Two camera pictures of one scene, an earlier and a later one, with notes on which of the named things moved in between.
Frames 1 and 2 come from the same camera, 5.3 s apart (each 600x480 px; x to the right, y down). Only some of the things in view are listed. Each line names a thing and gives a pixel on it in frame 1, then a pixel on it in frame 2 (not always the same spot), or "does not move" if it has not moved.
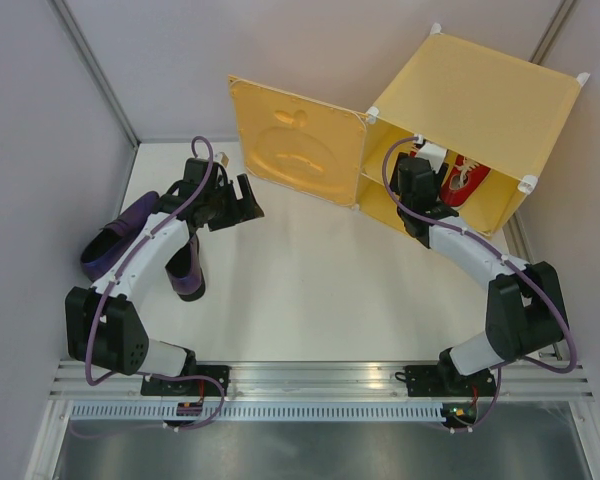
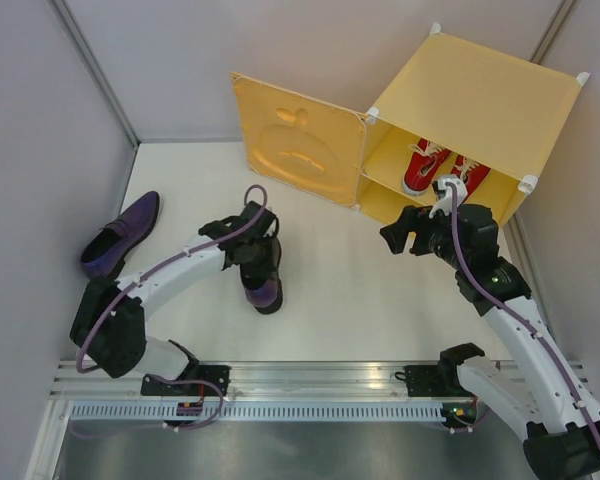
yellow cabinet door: x=316 y=149 does not move
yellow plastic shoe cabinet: x=468 y=99 does not move
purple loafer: x=184 y=270 → x=263 y=294
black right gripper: x=439 y=179 → x=414 y=219
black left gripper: x=242 y=210 → x=268 y=266
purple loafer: x=115 y=234 does not move
